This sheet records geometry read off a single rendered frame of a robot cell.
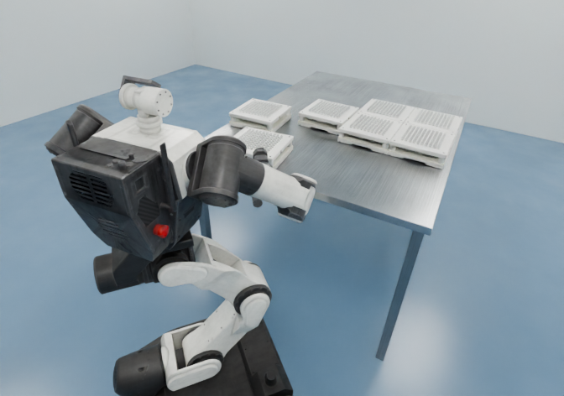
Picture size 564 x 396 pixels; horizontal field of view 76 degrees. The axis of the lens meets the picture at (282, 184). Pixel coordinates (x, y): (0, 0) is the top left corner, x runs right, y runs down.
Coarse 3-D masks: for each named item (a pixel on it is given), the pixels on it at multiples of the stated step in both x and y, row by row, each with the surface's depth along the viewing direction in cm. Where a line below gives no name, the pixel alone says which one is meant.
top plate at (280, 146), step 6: (240, 132) 165; (270, 132) 167; (246, 138) 160; (282, 138) 161; (288, 138) 161; (276, 144) 156; (282, 144) 156; (288, 144) 159; (252, 150) 150; (270, 150) 151; (276, 150) 151; (282, 150) 154; (252, 156) 148; (270, 156) 146; (276, 156) 149; (270, 162) 146
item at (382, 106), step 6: (378, 102) 200; (384, 102) 200; (372, 108) 192; (378, 108) 193; (384, 108) 192; (396, 108) 193; (402, 108) 194; (384, 114) 188; (390, 114) 186; (396, 114) 188
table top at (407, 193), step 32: (288, 96) 227; (320, 96) 228; (352, 96) 230; (384, 96) 232; (416, 96) 233; (448, 96) 235; (224, 128) 185; (288, 128) 187; (288, 160) 159; (320, 160) 160; (352, 160) 161; (384, 160) 162; (448, 160) 163; (320, 192) 139; (352, 192) 140; (384, 192) 140; (416, 192) 141; (416, 224) 125
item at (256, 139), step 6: (252, 132) 164; (252, 138) 158; (258, 138) 160; (264, 138) 158; (270, 138) 158; (276, 138) 160; (246, 144) 153; (252, 144) 152; (258, 144) 154; (264, 144) 154; (270, 144) 155
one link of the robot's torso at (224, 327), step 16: (224, 304) 140; (256, 304) 126; (208, 320) 142; (224, 320) 136; (240, 320) 130; (256, 320) 131; (192, 336) 142; (208, 336) 138; (224, 336) 137; (240, 336) 140; (192, 352) 137; (208, 352) 136; (224, 352) 142
